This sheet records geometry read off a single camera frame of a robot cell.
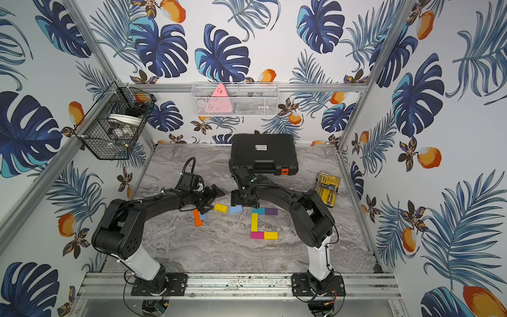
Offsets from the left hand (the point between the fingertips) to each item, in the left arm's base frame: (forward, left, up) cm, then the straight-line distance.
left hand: (220, 196), depth 92 cm
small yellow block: (-3, 0, -6) cm, 7 cm away
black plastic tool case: (+29, -20, 0) cm, 35 cm away
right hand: (-2, -9, -1) cm, 9 cm away
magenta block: (-14, -18, -7) cm, 24 cm away
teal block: (-2, -19, -7) cm, 21 cm away
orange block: (-10, +9, -6) cm, 15 cm away
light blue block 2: (-3, -7, -5) cm, 9 cm away
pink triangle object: (+32, +2, +28) cm, 43 cm away
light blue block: (-8, +7, -5) cm, 12 cm away
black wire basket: (+22, +53, +19) cm, 60 cm away
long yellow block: (-9, -17, -6) cm, 20 cm away
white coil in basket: (+16, +38, +30) cm, 50 cm away
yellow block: (-15, -24, -6) cm, 29 cm away
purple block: (-2, -24, -7) cm, 26 cm away
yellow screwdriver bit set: (+12, -52, -3) cm, 53 cm away
